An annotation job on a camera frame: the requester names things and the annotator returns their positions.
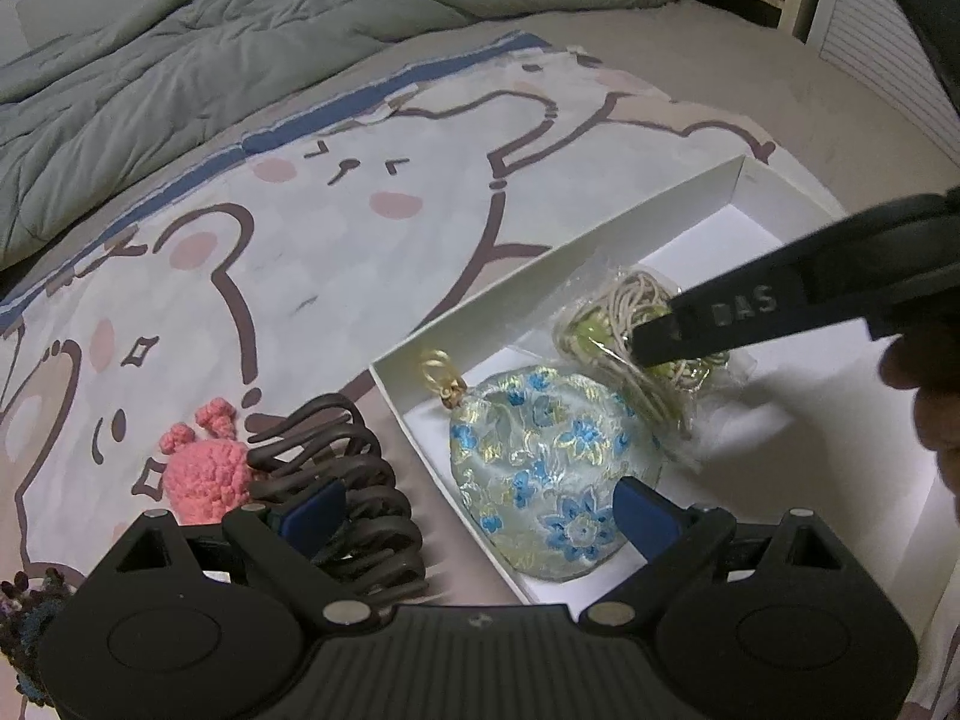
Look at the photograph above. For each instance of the bear printed blanket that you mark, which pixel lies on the bear printed blanket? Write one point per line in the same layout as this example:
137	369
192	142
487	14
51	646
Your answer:
337	240

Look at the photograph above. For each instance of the white cardboard box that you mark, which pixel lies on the white cardboard box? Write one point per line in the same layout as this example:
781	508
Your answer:
787	450

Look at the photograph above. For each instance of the person's right hand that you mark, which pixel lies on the person's right hand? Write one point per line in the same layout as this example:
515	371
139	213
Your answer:
930	390

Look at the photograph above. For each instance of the white louvered door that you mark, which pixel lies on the white louvered door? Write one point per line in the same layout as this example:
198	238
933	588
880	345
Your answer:
870	30

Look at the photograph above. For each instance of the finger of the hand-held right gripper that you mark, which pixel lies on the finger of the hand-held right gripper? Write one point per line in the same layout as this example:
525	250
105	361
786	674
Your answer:
652	345

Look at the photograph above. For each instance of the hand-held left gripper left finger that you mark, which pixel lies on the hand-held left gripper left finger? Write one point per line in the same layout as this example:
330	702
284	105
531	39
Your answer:
315	514

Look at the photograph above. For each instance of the brown hair claw clip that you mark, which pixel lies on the brown hair claw clip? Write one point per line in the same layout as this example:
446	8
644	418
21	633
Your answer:
360	480

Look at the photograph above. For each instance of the beige bed sheet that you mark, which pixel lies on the beige bed sheet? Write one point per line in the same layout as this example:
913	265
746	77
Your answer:
712	75

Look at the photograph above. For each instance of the pink crochet doll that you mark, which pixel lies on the pink crochet doll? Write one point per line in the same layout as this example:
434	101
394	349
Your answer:
202	472

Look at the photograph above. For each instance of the floral brocade pouch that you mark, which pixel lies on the floral brocade pouch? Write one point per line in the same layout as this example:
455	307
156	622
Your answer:
525	465

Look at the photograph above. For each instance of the dark grey object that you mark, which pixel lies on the dark grey object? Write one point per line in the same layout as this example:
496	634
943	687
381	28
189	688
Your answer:
930	30

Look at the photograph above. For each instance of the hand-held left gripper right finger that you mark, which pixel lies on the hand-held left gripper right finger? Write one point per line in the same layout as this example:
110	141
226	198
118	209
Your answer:
637	517

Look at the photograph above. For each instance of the grey-green quilt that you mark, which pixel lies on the grey-green quilt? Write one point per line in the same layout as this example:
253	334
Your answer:
225	52

